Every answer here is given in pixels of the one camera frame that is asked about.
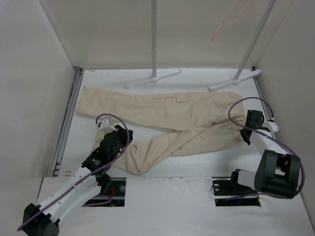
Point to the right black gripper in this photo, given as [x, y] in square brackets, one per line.
[245, 138]

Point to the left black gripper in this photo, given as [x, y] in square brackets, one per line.
[122, 133]

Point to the beige trousers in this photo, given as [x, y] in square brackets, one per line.
[195, 123]

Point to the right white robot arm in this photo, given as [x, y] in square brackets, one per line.
[278, 172]

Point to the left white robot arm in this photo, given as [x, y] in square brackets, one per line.
[90, 180]

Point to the right white rack stand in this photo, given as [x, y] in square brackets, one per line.
[237, 79]

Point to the white rack stand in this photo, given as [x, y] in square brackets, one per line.
[154, 78]
[237, 79]

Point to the left white rack stand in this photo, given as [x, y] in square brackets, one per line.
[154, 78]

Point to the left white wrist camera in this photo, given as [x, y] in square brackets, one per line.
[106, 126]

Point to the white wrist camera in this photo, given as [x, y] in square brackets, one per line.
[271, 126]
[106, 126]

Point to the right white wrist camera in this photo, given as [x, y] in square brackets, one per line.
[271, 126]

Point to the metal side rail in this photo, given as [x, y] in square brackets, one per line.
[69, 112]

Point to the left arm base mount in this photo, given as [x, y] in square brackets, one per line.
[112, 194]

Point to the pink wire hanger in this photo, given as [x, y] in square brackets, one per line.
[228, 19]

